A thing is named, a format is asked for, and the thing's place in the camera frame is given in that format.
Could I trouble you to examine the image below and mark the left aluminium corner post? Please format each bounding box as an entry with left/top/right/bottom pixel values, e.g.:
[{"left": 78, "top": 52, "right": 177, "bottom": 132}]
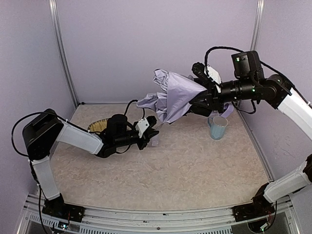
[{"left": 48, "top": 0, "right": 79, "bottom": 108}]

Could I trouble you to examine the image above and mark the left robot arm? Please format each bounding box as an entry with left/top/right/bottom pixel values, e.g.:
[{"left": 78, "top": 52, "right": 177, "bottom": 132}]
[{"left": 22, "top": 109, "right": 159, "bottom": 200}]

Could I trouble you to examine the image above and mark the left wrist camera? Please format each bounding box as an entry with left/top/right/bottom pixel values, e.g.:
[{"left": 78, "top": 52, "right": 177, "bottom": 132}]
[{"left": 135, "top": 116, "right": 157, "bottom": 138}]

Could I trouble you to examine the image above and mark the woven bamboo tray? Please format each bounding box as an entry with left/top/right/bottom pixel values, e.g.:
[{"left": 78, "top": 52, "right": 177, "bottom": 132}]
[{"left": 87, "top": 118, "right": 108, "bottom": 134}]

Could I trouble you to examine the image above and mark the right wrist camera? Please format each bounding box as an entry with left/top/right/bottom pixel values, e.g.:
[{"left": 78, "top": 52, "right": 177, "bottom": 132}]
[{"left": 192, "top": 62, "right": 221, "bottom": 86}]

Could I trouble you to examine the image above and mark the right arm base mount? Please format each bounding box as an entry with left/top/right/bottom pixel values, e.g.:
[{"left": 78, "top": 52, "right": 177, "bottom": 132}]
[{"left": 233, "top": 200, "right": 275, "bottom": 222}]

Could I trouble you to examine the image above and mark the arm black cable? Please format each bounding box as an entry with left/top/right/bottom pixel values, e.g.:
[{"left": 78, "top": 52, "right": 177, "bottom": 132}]
[
  {"left": 10, "top": 99, "right": 147, "bottom": 158},
  {"left": 204, "top": 46, "right": 312, "bottom": 108}
]

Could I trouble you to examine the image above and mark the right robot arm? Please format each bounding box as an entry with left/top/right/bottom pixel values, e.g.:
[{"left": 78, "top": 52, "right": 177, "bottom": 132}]
[{"left": 201, "top": 50, "right": 312, "bottom": 206}]

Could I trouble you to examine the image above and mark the lilac folding umbrella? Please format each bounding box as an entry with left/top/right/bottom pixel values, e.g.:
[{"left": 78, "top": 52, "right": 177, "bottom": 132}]
[{"left": 136, "top": 68, "right": 234, "bottom": 148}]

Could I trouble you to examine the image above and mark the light blue mug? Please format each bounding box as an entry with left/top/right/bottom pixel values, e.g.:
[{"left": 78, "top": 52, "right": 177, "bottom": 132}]
[{"left": 208, "top": 116, "right": 229, "bottom": 140}]

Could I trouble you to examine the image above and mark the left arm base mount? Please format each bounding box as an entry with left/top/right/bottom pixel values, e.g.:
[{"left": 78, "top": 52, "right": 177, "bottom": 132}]
[{"left": 42, "top": 201, "right": 85, "bottom": 222}]

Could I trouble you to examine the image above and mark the aluminium front rail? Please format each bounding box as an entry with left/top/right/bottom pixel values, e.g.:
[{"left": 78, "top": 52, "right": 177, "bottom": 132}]
[{"left": 15, "top": 194, "right": 301, "bottom": 234}]

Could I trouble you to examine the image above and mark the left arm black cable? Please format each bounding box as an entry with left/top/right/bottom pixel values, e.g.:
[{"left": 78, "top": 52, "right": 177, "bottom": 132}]
[{"left": 10, "top": 99, "right": 147, "bottom": 158}]

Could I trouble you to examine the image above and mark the aluminium corner post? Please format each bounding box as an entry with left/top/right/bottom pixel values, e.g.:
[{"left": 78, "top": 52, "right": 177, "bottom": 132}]
[
  {"left": 250, "top": 0, "right": 265, "bottom": 50},
  {"left": 48, "top": 0, "right": 79, "bottom": 108}
]

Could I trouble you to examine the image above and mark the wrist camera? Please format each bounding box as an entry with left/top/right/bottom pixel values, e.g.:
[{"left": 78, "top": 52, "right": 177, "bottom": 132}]
[
  {"left": 135, "top": 116, "right": 157, "bottom": 138},
  {"left": 192, "top": 62, "right": 221, "bottom": 86}
]

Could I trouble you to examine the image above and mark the right aluminium corner post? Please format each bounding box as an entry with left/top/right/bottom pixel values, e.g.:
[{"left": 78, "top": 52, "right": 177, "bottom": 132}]
[{"left": 250, "top": 0, "right": 265, "bottom": 50}]

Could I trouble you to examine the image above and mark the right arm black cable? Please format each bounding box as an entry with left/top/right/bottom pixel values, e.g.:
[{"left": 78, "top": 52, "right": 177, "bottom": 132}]
[{"left": 204, "top": 46, "right": 312, "bottom": 108}]

